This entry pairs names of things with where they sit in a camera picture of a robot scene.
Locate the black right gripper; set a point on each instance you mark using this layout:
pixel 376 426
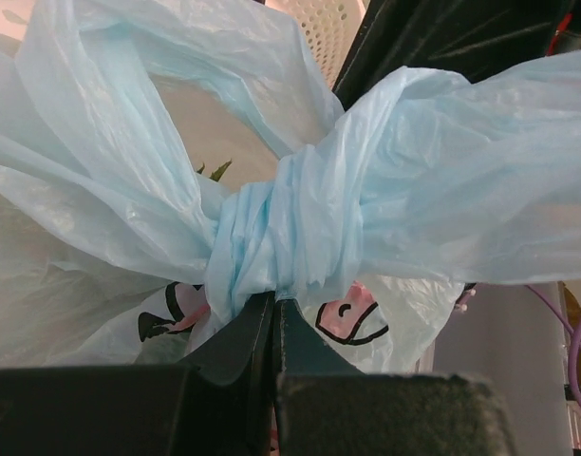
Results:
pixel 476 38

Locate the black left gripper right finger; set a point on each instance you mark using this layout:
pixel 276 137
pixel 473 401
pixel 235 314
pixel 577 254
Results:
pixel 325 406

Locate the light blue plastic bag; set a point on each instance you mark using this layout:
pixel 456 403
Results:
pixel 110 238

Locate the white perforated plastic basket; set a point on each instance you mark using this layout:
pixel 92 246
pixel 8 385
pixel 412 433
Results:
pixel 329 26

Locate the orange fake pineapple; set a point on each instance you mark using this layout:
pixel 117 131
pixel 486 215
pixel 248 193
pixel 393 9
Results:
pixel 218 173

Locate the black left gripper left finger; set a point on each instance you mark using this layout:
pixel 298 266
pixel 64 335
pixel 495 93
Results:
pixel 215 401

